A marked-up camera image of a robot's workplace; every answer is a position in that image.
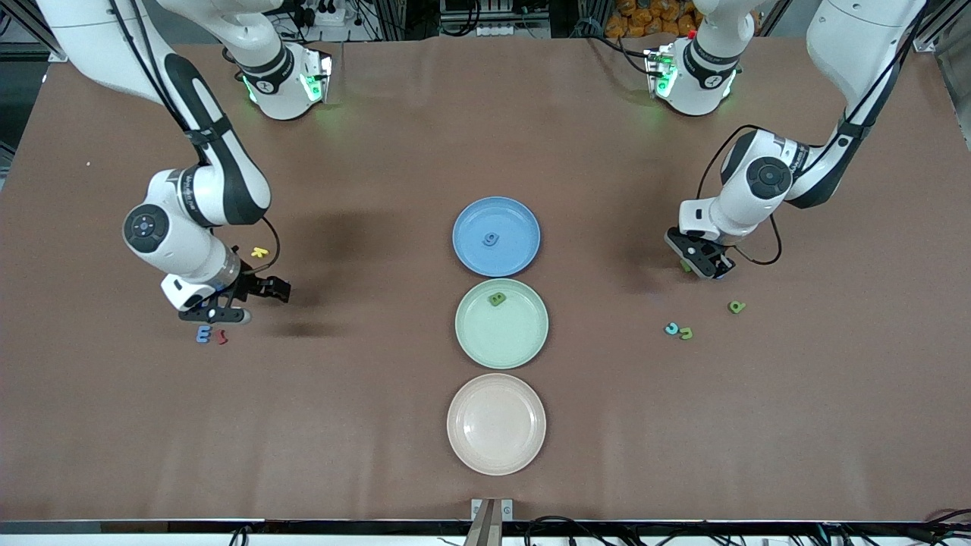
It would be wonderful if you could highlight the white power strip with plugs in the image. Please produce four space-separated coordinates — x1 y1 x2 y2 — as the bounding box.
292 0 357 30

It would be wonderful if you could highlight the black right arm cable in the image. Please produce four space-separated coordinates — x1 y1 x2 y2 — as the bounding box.
110 0 281 274

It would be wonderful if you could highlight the blue plate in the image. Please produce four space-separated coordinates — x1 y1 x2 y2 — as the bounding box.
452 196 542 278

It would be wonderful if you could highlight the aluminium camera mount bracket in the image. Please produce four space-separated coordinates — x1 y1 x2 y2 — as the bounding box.
470 497 515 546

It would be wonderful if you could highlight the pile of orange objects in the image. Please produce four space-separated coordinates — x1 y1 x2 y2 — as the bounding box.
605 0 700 39

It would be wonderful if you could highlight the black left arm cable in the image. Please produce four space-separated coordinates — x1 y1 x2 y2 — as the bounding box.
696 0 930 266

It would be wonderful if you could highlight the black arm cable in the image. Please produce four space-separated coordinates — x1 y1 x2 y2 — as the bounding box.
696 0 930 266
110 0 281 274

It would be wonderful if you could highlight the brown table cover sheet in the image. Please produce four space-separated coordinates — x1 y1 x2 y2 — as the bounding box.
0 34 971 524

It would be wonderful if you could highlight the green plate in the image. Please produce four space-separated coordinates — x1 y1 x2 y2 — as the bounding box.
454 278 549 370

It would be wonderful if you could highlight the beige plate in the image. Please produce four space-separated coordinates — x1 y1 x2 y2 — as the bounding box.
446 372 547 476

